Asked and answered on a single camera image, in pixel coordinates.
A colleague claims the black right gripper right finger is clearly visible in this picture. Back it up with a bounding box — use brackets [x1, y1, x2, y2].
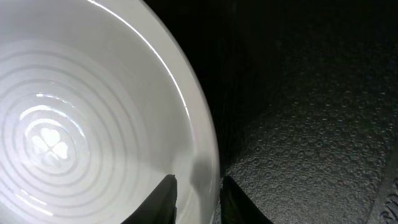
[220, 176, 273, 224]

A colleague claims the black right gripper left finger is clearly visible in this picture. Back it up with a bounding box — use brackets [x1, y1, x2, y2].
[122, 174, 177, 224]

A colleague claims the grey round plate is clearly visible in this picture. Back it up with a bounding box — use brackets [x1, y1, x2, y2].
[1, 1, 220, 223]

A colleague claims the round black tray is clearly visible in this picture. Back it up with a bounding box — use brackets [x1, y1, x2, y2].
[148, 1, 397, 223]

